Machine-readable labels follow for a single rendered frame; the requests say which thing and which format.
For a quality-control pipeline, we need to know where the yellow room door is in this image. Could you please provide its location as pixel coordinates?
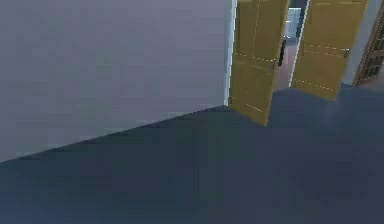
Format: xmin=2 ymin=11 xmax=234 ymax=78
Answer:
xmin=290 ymin=0 xmax=370 ymax=102
xmin=228 ymin=0 xmax=291 ymax=127

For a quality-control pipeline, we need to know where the brown wooden shelf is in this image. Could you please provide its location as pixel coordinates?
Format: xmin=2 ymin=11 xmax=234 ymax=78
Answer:
xmin=352 ymin=0 xmax=384 ymax=88

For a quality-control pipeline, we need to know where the black door handle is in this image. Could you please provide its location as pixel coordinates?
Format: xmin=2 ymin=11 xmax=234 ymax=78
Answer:
xmin=278 ymin=39 xmax=287 ymax=67

